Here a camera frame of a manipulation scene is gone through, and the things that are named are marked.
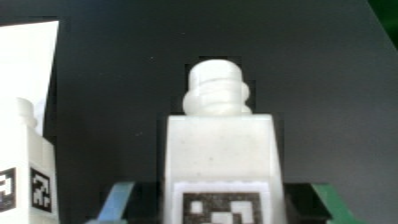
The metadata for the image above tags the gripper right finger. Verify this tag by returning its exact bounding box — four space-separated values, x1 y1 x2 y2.
310 184 365 224

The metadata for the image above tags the white leg with marker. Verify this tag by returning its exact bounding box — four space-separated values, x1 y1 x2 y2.
161 59 287 224

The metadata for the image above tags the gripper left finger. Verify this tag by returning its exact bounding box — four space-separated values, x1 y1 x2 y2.
84 182 134 224

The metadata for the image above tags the white leg near marker sheet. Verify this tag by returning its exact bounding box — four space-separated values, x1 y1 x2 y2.
0 97 60 224

